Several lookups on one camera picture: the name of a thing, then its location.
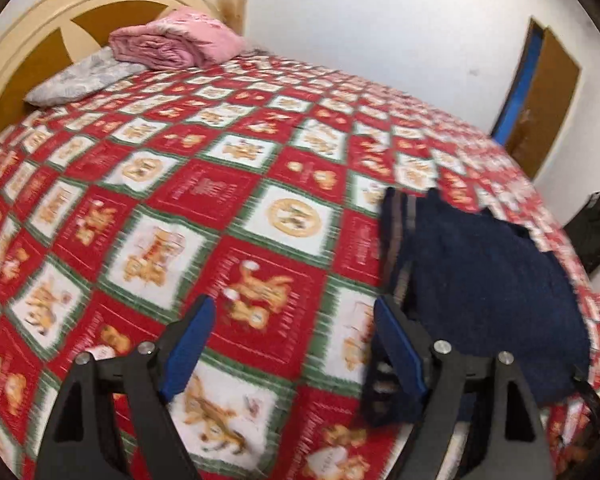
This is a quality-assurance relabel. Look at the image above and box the navy patterned knit sweater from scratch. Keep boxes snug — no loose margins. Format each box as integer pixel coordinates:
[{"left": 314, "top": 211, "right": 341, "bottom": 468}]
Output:
[{"left": 360, "top": 187, "right": 593, "bottom": 426}]

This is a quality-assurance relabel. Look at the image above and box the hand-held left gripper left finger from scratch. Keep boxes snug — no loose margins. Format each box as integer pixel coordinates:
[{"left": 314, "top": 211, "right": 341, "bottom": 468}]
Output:
[{"left": 35, "top": 295, "right": 217, "bottom": 480}]

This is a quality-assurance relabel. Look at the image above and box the pink folded blanket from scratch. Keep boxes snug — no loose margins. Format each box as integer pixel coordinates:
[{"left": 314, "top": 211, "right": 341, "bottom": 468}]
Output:
[{"left": 109, "top": 6, "right": 247, "bottom": 72}]

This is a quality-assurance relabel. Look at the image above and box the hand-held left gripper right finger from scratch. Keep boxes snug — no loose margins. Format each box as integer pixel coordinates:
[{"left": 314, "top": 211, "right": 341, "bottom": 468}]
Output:
[{"left": 374, "top": 296, "right": 553, "bottom": 480}]

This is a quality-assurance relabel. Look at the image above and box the brown wooden door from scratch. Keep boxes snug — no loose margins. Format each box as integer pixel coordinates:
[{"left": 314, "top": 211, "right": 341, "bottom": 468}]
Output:
[{"left": 505, "top": 27, "right": 581, "bottom": 181}]

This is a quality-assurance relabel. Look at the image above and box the red printed bedspread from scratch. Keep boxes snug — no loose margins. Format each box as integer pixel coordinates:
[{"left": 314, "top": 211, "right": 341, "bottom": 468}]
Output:
[{"left": 0, "top": 50, "right": 600, "bottom": 480}]

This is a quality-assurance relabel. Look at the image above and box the cream wooden headboard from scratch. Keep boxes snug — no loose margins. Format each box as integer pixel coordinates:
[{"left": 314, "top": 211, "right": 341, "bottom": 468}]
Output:
[{"left": 0, "top": 0, "right": 201, "bottom": 141}]

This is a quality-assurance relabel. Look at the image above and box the grey floral pillow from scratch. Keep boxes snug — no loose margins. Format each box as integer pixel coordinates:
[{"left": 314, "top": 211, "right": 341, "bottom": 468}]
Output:
[{"left": 25, "top": 46, "right": 148, "bottom": 107}]

